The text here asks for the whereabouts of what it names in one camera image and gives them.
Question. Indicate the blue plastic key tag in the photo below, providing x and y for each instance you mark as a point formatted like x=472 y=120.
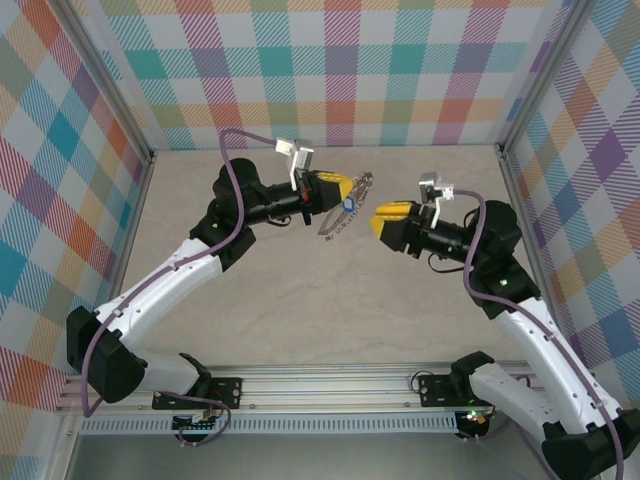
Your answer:
x=349 y=203

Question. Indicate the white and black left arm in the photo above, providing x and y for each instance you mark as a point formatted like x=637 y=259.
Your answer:
x=160 y=285

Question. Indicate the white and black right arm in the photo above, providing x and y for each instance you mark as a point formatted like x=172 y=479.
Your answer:
x=540 y=345

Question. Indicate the grey metal panel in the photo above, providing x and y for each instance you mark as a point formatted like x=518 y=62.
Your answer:
x=325 y=457

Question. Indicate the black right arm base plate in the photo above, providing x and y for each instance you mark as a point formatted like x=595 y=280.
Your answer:
x=435 y=390

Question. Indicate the aluminium frame post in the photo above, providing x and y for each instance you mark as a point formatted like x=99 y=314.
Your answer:
x=110 y=75
x=544 y=75

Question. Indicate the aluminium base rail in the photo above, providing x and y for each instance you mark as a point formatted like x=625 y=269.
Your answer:
x=325 y=387

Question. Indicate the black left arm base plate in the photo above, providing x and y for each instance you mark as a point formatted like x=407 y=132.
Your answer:
x=227 y=392

